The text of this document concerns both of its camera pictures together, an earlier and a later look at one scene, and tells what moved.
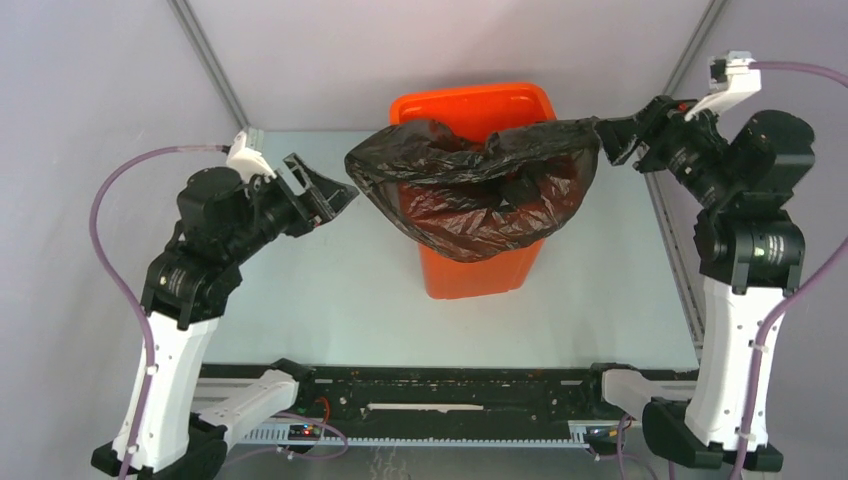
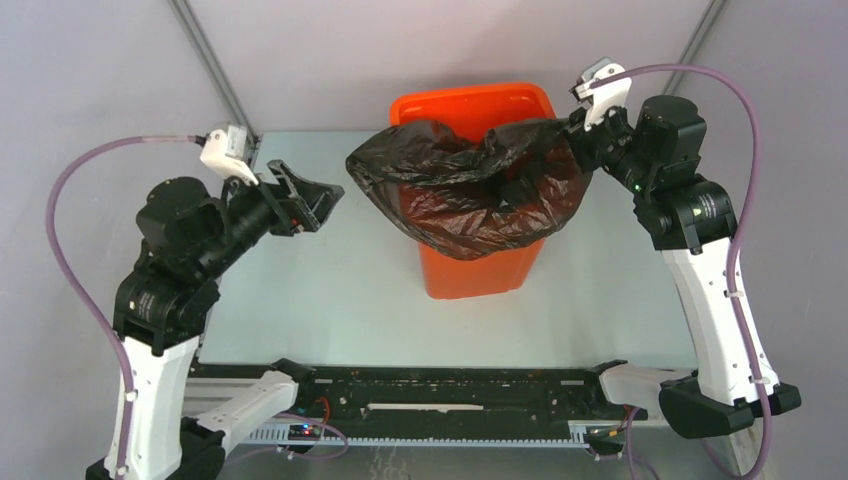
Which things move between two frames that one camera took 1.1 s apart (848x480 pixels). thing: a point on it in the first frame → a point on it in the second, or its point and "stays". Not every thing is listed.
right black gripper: [661, 119] → [580, 138]
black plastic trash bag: [478, 201] stays
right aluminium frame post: [699, 39] stays
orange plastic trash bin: [476, 112] stays
